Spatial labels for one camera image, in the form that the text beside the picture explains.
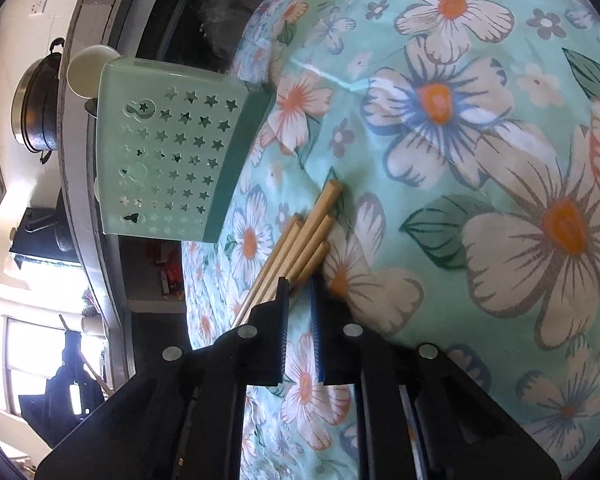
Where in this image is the black wok pan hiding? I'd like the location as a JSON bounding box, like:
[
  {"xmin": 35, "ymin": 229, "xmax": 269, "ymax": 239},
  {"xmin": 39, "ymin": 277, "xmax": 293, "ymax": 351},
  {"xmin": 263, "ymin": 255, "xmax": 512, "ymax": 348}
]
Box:
[{"xmin": 9, "ymin": 192, "xmax": 79, "ymax": 264}]

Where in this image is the green plastic utensil holder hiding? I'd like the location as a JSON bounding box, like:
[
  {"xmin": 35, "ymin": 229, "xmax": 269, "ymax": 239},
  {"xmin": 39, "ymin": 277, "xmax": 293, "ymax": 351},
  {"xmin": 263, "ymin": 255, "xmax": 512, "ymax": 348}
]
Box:
[{"xmin": 95, "ymin": 56, "xmax": 274, "ymax": 243}]

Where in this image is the floral quilted table cloth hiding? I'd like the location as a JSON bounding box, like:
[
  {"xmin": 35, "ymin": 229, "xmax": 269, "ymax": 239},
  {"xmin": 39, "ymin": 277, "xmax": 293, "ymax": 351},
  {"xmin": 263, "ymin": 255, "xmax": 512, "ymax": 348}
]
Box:
[{"xmin": 183, "ymin": 0, "xmax": 600, "ymax": 479}]

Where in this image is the black stock pot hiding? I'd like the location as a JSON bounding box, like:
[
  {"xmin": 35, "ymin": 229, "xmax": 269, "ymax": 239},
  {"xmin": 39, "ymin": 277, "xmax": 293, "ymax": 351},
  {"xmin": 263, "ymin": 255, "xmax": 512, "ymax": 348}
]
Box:
[{"xmin": 10, "ymin": 37, "xmax": 65, "ymax": 165}]

